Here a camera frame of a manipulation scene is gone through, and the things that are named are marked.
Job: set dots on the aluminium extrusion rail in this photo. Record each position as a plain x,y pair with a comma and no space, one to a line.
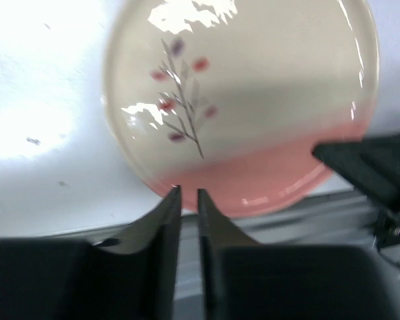
336,218

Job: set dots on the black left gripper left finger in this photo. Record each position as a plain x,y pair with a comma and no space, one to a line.
129,275

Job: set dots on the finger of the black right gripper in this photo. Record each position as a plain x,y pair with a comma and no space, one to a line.
372,166

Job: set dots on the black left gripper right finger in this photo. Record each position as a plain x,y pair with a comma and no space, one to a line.
245,279

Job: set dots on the pink and cream floral plate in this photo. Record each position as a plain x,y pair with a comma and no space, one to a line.
232,96

